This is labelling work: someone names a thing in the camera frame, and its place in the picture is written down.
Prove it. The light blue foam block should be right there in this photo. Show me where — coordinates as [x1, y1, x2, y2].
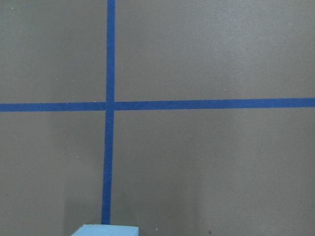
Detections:
[72, 224, 139, 236]

